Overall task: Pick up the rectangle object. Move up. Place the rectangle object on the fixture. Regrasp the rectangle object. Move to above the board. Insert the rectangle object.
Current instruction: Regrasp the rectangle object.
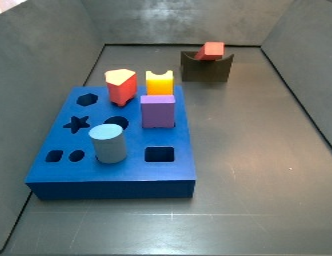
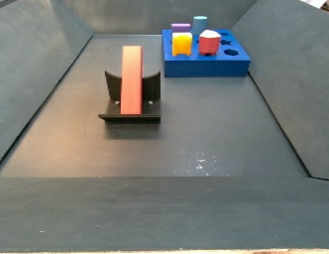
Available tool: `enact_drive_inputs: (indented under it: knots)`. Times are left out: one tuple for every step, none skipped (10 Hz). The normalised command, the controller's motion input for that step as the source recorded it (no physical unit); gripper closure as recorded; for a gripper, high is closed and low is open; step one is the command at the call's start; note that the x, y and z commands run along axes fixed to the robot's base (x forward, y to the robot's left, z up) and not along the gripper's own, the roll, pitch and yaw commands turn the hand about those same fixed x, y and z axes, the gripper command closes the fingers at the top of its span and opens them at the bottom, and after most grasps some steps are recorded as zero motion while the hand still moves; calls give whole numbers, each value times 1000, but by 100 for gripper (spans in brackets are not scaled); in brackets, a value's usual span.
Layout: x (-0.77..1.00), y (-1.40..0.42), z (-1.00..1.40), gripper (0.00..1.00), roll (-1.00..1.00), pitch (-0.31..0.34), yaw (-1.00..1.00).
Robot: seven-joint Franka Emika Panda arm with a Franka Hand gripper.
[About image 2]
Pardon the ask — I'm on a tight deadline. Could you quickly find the red pentagon block white top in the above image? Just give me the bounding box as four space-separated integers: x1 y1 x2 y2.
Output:
199 30 222 56

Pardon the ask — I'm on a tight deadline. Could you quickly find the blue shape sorter board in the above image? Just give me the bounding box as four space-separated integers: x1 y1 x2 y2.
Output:
162 30 250 77

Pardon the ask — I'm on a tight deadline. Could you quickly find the long red rectangular block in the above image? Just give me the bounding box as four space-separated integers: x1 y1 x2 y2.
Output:
121 46 142 115

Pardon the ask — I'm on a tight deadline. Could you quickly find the light blue cylinder block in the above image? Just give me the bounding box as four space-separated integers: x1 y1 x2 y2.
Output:
191 16 209 36

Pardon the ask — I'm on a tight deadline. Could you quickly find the purple rectangular block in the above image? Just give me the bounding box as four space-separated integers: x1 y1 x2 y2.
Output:
171 23 191 33

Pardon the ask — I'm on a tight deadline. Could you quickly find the black curved fixture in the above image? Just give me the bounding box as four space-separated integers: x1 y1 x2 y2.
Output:
98 72 161 124

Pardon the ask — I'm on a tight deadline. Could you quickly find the yellow orange notched block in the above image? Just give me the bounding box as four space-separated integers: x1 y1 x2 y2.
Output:
173 32 193 56

